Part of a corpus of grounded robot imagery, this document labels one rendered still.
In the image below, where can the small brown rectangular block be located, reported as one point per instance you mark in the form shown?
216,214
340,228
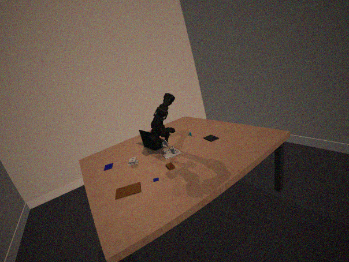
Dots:
170,166

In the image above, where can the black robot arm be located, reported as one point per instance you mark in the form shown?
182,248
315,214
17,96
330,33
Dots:
161,114

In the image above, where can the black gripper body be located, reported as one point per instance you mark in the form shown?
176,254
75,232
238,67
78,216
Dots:
155,137

